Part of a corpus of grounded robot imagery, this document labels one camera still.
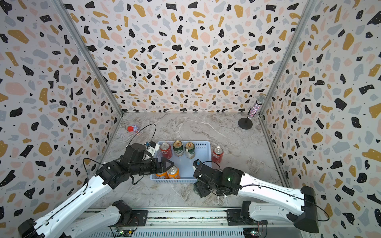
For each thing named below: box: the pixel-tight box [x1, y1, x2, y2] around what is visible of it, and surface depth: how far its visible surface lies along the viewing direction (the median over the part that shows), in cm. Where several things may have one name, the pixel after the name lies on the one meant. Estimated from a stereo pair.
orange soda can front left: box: [155, 171, 170, 179], surface depth 81 cm
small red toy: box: [127, 124, 140, 134], surface depth 108 cm
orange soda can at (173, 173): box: [166, 165, 181, 179], surface depth 81 cm
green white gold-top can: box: [184, 141, 196, 160], surface depth 91 cm
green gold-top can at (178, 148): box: [172, 140, 184, 158], surface depth 92 cm
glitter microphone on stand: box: [237, 95, 267, 130], surface depth 116 cm
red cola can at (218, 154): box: [212, 145, 224, 164], surface depth 89 cm
